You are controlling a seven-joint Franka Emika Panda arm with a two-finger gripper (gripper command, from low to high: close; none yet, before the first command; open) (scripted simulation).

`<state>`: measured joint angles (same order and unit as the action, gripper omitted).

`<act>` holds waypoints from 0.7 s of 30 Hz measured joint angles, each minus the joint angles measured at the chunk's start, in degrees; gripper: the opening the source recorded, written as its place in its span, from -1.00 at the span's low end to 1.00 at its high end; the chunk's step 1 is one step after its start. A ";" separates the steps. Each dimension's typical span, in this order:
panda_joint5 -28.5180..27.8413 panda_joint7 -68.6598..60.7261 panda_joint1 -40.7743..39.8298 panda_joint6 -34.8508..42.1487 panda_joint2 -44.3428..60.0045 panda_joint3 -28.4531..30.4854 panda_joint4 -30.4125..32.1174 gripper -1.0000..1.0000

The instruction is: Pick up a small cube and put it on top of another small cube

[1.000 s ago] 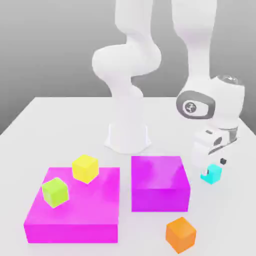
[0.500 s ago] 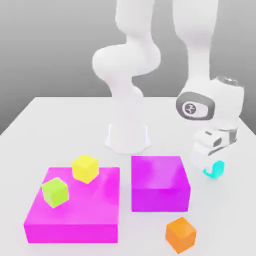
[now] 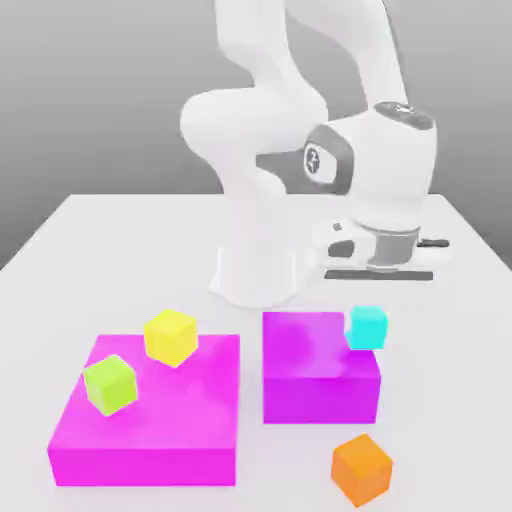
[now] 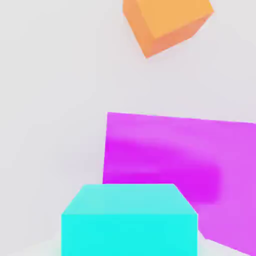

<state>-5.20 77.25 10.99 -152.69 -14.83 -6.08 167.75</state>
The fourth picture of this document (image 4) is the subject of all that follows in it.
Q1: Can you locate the small cyan cube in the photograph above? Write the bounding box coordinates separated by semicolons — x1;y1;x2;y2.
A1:
60;183;199;256

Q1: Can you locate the small orange cube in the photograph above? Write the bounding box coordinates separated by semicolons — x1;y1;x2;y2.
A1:
122;0;215;59

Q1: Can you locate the large magenta box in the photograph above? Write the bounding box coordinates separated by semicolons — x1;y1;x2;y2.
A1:
102;111;256;256

